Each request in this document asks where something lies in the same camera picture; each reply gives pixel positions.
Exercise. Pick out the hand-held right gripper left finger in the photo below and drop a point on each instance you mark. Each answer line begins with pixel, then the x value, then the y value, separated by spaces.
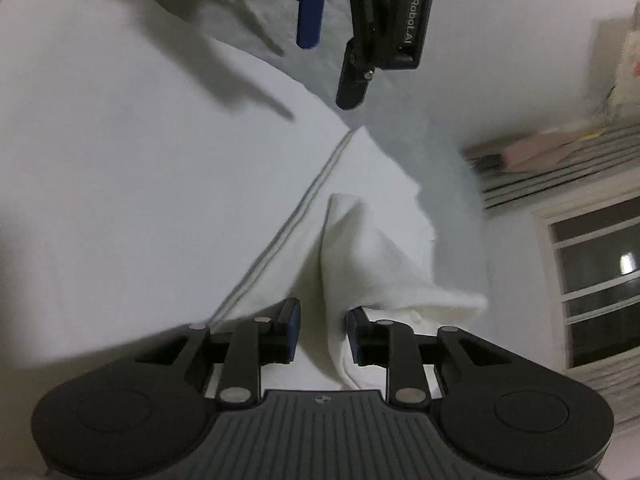
pixel 292 329

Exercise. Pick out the pink hanging garment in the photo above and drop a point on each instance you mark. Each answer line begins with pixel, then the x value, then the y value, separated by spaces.
pixel 540 150

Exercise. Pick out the white long-sleeve sweater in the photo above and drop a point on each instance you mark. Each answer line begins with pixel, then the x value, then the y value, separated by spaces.
pixel 150 185

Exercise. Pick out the window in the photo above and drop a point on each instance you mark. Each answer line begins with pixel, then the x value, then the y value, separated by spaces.
pixel 595 280

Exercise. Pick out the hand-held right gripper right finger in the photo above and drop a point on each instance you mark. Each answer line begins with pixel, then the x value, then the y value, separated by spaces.
pixel 354 338

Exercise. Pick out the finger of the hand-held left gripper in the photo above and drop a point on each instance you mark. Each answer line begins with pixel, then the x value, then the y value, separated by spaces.
pixel 352 82
pixel 310 17

